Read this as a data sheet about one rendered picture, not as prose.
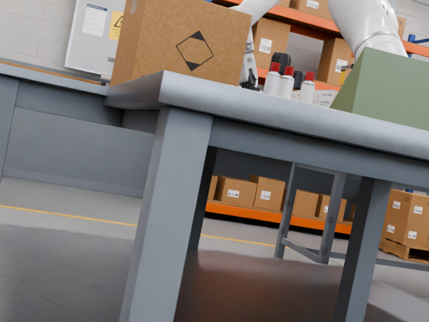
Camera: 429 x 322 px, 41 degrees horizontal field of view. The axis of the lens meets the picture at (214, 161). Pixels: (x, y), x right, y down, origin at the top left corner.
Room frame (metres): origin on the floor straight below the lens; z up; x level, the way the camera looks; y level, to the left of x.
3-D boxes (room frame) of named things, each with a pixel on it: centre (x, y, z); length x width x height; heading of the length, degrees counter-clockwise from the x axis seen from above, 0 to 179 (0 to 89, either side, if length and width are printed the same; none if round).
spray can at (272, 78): (2.12, -0.15, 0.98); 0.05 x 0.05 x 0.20
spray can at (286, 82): (2.14, -0.21, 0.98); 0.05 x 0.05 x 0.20
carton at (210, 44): (1.65, 0.16, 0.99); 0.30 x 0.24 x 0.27; 113
